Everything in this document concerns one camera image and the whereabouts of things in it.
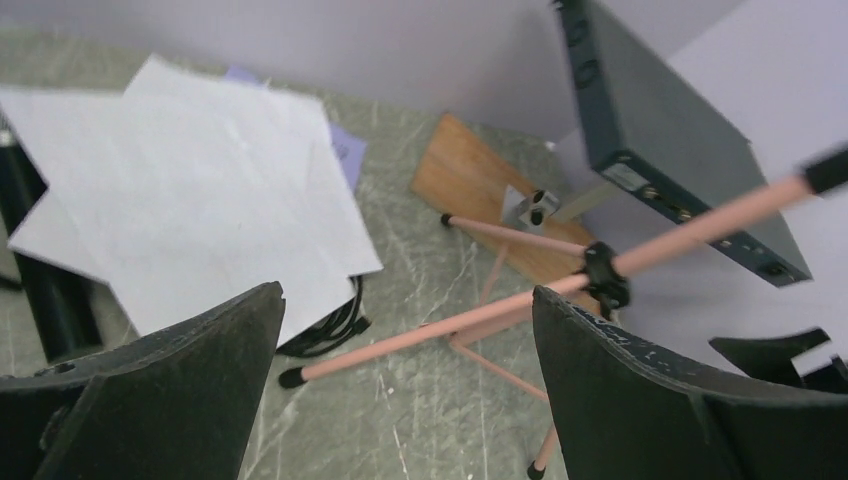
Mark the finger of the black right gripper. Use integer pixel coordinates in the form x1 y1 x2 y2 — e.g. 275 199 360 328
709 327 830 388

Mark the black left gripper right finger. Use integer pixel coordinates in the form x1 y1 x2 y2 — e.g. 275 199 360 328
532 286 847 479

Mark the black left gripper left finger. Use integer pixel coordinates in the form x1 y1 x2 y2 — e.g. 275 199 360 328
1 282 286 479

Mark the pink tripod music stand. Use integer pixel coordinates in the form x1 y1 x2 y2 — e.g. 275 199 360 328
279 149 847 479

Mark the black silver handheld microphone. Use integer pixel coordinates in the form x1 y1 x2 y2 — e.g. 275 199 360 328
1 120 103 363

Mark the grey paper sheet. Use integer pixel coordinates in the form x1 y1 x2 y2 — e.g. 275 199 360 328
1 88 383 341

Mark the blue sheet music page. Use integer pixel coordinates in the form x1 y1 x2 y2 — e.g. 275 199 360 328
224 66 367 192

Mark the dark teal rack unit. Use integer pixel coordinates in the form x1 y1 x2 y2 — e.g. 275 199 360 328
553 0 815 289

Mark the wooden board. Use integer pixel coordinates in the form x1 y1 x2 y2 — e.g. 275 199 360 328
410 114 595 284

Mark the coiled black cable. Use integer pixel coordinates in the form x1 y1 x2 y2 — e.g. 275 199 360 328
274 274 372 360

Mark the silver metal bracket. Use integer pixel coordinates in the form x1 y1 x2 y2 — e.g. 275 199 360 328
501 180 621 234

